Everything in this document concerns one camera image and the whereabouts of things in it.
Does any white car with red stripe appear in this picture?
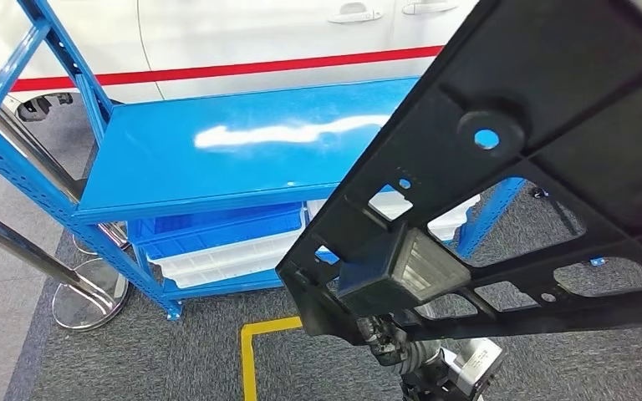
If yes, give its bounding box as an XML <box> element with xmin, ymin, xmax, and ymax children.
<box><xmin>0</xmin><ymin>0</ymin><xmax>480</xmax><ymax>106</ymax></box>

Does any black plastic plate frame part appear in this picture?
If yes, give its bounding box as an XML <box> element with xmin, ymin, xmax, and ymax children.
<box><xmin>275</xmin><ymin>0</ymin><xmax>642</xmax><ymax>347</ymax></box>

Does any blue metal shelf rack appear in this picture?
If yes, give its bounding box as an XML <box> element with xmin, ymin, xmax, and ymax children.
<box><xmin>0</xmin><ymin>0</ymin><xmax>527</xmax><ymax>322</ymax></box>

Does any chrome stanchion post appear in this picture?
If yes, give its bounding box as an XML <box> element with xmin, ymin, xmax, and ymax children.
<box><xmin>0</xmin><ymin>77</ymin><xmax>131</xmax><ymax>256</ymax></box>
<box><xmin>0</xmin><ymin>199</ymin><xmax>130</xmax><ymax>332</ymax></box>

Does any blue plastic crate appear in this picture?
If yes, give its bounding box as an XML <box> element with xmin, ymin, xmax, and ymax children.
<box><xmin>127</xmin><ymin>201</ymin><xmax>305</xmax><ymax>261</ymax></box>

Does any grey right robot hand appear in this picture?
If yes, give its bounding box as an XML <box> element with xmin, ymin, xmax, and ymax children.
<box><xmin>355</xmin><ymin>316</ymin><xmax>410</xmax><ymax>368</ymax></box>

